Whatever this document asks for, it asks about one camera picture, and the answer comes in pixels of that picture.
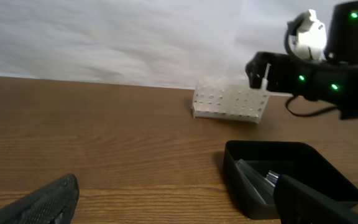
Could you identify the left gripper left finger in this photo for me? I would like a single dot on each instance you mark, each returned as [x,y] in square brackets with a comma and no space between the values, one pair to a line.
[42,205]

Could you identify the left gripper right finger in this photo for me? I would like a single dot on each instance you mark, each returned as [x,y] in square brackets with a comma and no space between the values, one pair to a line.
[306,205]

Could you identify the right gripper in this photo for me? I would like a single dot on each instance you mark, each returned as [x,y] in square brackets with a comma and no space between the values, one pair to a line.
[283,74]

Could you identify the clear test tube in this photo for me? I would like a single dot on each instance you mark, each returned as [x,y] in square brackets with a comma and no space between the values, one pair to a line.
[272,178]
[250,177]
[265,81]

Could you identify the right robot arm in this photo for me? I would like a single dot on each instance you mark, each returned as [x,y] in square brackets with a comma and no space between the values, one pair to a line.
[353,37]

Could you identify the white test tube rack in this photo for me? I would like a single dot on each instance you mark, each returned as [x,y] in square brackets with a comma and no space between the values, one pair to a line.
[228,102]

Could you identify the black tray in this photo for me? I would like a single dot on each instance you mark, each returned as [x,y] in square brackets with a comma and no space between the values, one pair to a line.
[306,161]

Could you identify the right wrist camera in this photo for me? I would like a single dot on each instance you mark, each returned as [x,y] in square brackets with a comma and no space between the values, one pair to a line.
[309,34]

